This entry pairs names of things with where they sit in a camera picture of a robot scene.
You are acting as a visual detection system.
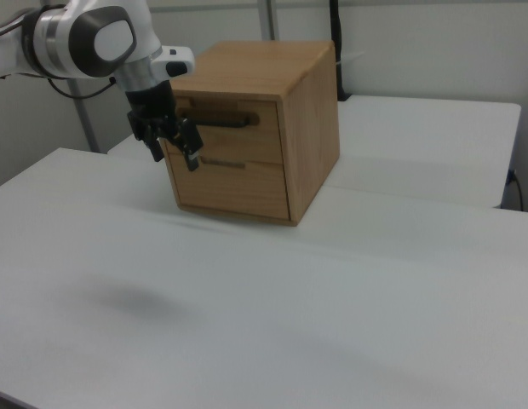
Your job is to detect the black wall cable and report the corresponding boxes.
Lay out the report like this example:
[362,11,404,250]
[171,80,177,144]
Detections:
[507,169,525,212]

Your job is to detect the black camera stand pole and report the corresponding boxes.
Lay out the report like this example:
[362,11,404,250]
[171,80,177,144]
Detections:
[328,0,351,103]

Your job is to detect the grey aluminium frame post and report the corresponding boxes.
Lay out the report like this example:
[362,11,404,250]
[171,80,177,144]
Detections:
[66,78,100,153]
[256,0,277,42]

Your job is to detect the short dark drawer handle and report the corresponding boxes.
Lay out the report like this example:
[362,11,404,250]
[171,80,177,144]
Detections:
[199,158,247,168]

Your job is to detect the wooden drawer with short handle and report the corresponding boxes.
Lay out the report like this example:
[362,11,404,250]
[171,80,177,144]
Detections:
[164,140,291,216]

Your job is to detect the long black drawer handle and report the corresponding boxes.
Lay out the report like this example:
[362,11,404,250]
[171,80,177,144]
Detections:
[178,111,261,129]

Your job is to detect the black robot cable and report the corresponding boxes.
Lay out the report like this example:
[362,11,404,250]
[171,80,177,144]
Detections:
[45,74,121,101]

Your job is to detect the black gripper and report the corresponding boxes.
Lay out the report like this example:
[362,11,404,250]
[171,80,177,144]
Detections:
[126,80,204,173]

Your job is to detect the wooden drawer with long handle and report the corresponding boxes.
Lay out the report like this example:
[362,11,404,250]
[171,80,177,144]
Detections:
[171,96,287,165]

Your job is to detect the wooden two-drawer cabinet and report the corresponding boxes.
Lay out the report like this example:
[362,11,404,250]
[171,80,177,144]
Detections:
[163,40,342,228]

